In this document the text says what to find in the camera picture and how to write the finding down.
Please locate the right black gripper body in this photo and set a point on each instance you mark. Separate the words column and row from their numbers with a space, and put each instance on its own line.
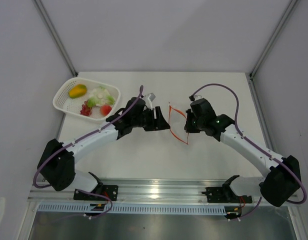
column 194, row 127

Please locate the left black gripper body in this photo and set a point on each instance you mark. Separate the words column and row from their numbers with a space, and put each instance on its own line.
column 147, row 120

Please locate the clear red zip bag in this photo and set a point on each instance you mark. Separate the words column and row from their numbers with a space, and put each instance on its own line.
column 177, row 119

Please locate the red toy tomato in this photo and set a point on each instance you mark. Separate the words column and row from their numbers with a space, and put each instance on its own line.
column 105, row 110

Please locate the green white toy cabbage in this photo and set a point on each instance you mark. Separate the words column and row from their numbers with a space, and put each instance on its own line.
column 100, row 96

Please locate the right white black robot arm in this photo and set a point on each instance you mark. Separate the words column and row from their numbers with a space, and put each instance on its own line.
column 280, row 176

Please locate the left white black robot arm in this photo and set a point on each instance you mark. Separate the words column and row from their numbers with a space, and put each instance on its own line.
column 58, row 161

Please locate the red toy grape bunch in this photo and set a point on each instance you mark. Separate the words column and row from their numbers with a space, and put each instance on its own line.
column 85, row 110

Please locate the yellow green toy mango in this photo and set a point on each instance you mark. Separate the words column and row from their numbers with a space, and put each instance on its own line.
column 77, row 91

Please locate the white perforated plastic basket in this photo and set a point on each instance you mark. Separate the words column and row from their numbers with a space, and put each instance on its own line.
column 72, row 106

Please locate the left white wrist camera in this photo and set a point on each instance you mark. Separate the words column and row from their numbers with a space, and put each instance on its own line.
column 149, row 98

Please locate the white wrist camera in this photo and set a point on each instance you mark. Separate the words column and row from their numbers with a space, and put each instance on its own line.
column 195, row 97
column 149, row 98

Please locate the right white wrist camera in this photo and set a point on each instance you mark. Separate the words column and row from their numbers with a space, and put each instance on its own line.
column 195, row 97

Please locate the aluminium mounting rail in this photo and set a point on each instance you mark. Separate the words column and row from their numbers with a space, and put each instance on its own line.
column 139, row 191

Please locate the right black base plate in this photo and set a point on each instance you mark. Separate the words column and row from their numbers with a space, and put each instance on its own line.
column 220, row 195

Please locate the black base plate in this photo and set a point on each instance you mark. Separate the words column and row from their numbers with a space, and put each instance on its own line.
column 109, row 191
column 220, row 195

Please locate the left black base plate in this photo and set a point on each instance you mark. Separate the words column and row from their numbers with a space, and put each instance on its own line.
column 109, row 191

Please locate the white slotted cable duct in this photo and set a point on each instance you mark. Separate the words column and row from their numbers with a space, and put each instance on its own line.
column 127, row 208

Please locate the right aluminium frame post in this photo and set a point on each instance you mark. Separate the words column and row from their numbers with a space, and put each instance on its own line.
column 281, row 24

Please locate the aluminium frame post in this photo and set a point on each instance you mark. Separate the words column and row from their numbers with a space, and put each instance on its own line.
column 47, row 21
column 281, row 24

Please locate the left aluminium frame post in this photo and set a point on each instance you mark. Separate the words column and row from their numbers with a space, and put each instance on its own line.
column 47, row 21

